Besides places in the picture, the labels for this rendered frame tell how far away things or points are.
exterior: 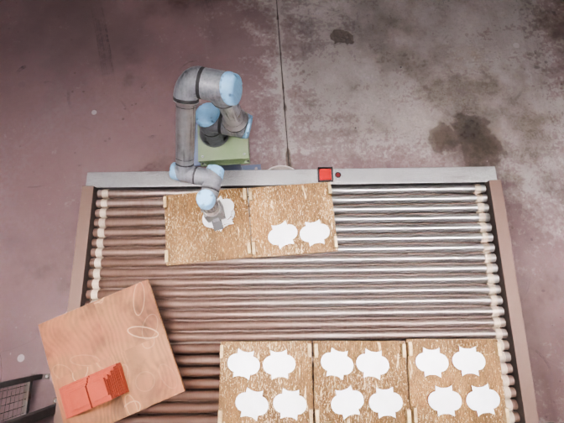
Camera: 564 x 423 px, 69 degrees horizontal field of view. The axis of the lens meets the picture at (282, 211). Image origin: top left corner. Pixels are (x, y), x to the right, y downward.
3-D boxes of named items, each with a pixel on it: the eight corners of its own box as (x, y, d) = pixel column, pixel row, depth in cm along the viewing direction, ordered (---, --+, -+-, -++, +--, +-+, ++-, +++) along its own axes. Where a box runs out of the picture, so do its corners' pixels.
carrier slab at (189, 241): (164, 196, 206) (164, 195, 204) (247, 188, 206) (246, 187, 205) (167, 265, 197) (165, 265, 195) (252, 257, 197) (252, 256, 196)
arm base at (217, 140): (197, 123, 213) (193, 115, 203) (226, 117, 214) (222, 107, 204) (203, 150, 209) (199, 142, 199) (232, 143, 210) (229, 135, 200)
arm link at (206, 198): (216, 189, 166) (211, 208, 164) (221, 196, 177) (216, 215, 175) (198, 185, 167) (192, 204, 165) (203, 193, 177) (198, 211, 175)
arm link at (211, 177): (198, 159, 171) (190, 184, 169) (224, 165, 171) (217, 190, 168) (201, 166, 179) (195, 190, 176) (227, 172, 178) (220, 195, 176)
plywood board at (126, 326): (39, 324, 180) (38, 324, 178) (148, 279, 185) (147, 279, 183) (70, 441, 168) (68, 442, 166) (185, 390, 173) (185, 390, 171)
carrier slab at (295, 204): (248, 189, 206) (248, 187, 205) (330, 182, 207) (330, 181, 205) (253, 258, 197) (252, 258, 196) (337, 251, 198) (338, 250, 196)
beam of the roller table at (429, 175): (92, 175, 216) (86, 172, 210) (489, 169, 214) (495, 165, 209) (91, 191, 214) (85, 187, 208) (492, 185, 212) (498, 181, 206)
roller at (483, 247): (95, 248, 204) (90, 247, 199) (489, 243, 202) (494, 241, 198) (94, 258, 202) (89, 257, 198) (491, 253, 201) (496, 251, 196)
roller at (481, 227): (96, 228, 206) (92, 227, 202) (487, 223, 205) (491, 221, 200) (96, 238, 205) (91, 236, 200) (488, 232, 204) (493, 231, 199)
